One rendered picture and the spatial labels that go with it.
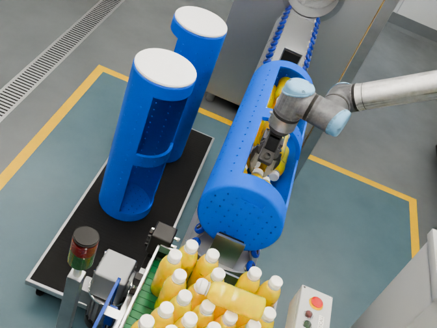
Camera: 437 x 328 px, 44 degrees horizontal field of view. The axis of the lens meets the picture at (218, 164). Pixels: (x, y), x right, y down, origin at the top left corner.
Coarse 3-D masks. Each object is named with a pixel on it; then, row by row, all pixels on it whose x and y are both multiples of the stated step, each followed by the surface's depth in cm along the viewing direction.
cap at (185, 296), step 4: (180, 292) 150; (184, 292) 150; (188, 292) 151; (180, 296) 149; (184, 296) 149; (188, 296) 150; (180, 300) 149; (184, 300) 148; (188, 300) 149; (184, 304) 149
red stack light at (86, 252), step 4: (72, 236) 132; (72, 240) 131; (72, 244) 131; (76, 244) 130; (72, 248) 132; (76, 248) 131; (80, 248) 130; (84, 248) 130; (88, 248) 131; (92, 248) 131; (96, 248) 133; (72, 252) 132; (76, 252) 131; (80, 252) 131; (84, 252) 131; (88, 252) 131; (92, 252) 133; (80, 256) 132; (84, 256) 132; (88, 256) 133
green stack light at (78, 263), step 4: (68, 256) 135; (72, 256) 133; (76, 256) 133; (92, 256) 134; (68, 260) 136; (72, 260) 134; (76, 260) 133; (80, 260) 133; (84, 260) 133; (88, 260) 134; (92, 260) 136; (72, 264) 135; (76, 264) 134; (80, 264) 134; (84, 264) 134; (88, 264) 135; (76, 268) 135; (80, 268) 135; (84, 268) 136
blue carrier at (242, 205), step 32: (288, 64) 231; (256, 96) 212; (256, 128) 192; (224, 160) 182; (288, 160) 217; (224, 192) 170; (256, 192) 167; (288, 192) 192; (224, 224) 178; (256, 224) 175
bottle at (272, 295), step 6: (264, 282) 167; (258, 288) 169; (264, 288) 165; (270, 288) 164; (258, 294) 167; (264, 294) 165; (270, 294) 164; (276, 294) 164; (270, 300) 165; (276, 300) 166; (270, 306) 167
